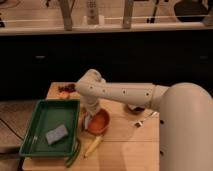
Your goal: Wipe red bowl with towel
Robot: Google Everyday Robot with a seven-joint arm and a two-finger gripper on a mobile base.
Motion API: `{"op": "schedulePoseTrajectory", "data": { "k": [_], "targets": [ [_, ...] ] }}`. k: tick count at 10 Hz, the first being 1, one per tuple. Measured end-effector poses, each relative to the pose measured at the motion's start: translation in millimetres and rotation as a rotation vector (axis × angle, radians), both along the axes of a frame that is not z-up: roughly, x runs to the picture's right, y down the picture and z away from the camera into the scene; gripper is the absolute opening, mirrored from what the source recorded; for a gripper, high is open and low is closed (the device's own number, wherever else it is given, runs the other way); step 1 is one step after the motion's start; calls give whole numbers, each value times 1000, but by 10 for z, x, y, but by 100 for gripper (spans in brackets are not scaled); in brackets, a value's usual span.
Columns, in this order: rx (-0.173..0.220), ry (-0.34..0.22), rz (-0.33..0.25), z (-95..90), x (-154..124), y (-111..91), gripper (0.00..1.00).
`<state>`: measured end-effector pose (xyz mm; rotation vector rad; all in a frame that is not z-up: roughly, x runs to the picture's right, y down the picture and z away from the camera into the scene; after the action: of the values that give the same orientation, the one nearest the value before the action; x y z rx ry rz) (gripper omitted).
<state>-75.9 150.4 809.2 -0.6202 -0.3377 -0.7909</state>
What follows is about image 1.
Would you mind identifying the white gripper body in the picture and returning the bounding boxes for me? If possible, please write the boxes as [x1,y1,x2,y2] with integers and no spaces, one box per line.
[85,100,101,116]

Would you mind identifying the red bowl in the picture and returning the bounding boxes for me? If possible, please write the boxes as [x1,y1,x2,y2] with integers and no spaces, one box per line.
[86,109,110,135]

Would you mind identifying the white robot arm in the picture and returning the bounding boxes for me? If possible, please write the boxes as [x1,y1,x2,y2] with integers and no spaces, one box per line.
[75,69,213,171]

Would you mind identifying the dark small bowl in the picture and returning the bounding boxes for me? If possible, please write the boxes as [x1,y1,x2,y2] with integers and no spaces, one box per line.
[127,105,145,114]

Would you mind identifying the dark red grapes toy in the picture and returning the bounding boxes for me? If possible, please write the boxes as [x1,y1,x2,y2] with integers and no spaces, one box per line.
[58,84,75,93]

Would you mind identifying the orange round toy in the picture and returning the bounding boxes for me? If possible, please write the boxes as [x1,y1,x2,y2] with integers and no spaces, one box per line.
[59,91,69,99]

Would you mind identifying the grey sponge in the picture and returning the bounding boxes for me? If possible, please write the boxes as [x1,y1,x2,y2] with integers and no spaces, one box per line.
[45,125,68,145]

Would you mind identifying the green plastic tray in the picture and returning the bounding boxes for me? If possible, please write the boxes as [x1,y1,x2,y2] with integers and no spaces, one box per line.
[19,99,80,157]

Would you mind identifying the small spoon with dark head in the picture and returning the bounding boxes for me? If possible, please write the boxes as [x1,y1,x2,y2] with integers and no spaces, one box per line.
[134,111,158,128]

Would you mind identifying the green bean pod toy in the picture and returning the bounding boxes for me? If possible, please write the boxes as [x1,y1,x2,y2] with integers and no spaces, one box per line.
[65,138,81,168]

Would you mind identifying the white remote control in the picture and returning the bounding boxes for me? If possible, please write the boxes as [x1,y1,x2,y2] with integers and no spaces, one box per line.
[86,0,99,25]

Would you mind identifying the wooden chair leg left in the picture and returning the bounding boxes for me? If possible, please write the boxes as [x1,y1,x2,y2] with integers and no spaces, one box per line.
[58,0,72,31]

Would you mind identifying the wooden chair leg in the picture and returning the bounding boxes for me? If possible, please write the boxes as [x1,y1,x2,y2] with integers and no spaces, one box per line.
[122,0,134,29]
[58,0,72,31]

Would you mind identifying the wooden chair leg right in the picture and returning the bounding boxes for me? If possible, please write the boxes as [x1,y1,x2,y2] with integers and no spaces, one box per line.
[122,0,134,29]

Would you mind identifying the black cable on floor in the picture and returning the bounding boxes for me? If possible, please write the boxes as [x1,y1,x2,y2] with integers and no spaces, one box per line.
[0,117,22,156]

